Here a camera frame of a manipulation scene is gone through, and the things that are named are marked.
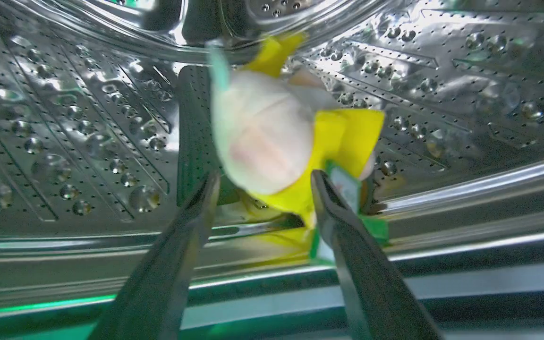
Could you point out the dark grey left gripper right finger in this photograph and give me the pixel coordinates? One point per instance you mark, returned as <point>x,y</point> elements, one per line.
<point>371,283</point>

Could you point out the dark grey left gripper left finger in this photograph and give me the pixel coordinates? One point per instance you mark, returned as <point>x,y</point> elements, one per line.
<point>158,283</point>

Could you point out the white plush doll yellow outfit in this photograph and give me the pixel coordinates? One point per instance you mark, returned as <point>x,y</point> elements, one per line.
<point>272,132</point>

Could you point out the stainless steel washing machine drum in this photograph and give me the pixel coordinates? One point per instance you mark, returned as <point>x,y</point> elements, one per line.
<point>64,141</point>

